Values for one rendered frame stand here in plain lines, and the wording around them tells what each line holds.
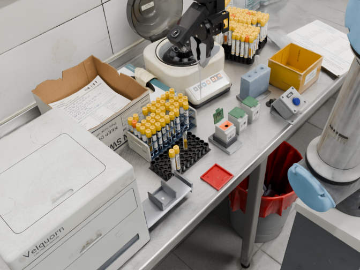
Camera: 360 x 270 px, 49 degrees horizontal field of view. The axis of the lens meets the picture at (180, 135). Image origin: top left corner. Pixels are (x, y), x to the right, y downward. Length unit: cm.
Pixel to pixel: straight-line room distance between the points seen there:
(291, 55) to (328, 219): 67
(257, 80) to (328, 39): 46
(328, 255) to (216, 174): 37
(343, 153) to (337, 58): 84
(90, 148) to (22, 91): 58
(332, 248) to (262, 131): 39
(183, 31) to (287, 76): 51
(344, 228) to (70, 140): 66
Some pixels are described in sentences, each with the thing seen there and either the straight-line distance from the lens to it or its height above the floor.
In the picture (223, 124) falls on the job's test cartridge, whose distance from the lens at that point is 115.
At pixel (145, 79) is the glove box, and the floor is 96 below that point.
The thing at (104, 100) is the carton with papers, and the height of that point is 94.
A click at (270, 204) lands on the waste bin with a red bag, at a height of 40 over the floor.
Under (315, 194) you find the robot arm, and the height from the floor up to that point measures 110.
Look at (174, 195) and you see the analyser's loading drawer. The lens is 102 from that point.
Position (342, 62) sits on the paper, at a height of 89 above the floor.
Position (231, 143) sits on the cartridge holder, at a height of 89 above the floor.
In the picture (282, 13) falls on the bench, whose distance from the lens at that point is 184.
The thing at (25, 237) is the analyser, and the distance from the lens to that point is 74.
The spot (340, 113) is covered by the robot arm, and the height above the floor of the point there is 130.
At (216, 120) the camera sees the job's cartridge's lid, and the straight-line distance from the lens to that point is 115.
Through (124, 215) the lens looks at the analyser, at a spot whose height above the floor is 105.
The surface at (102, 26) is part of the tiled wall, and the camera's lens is 144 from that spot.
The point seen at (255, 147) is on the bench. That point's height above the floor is 88.
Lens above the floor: 176
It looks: 46 degrees down
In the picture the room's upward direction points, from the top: 5 degrees counter-clockwise
